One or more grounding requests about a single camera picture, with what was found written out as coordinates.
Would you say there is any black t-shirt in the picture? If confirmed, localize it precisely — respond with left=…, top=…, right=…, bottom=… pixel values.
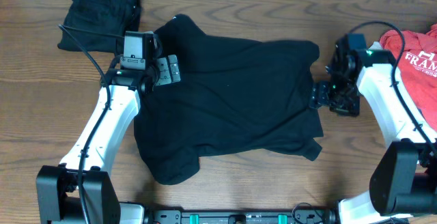
left=134, top=14, right=323, bottom=185

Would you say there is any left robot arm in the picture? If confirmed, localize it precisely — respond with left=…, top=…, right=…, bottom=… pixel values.
left=36, top=55, right=180, bottom=223

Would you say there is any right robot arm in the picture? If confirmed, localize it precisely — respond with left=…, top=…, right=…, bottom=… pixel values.
left=311, top=46, right=436, bottom=223

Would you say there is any red printed t-shirt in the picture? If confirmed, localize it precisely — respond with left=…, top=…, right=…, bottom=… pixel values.
left=379, top=25, right=436, bottom=129

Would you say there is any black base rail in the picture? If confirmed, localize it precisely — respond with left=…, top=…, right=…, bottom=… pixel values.
left=141, top=202, right=340, bottom=224

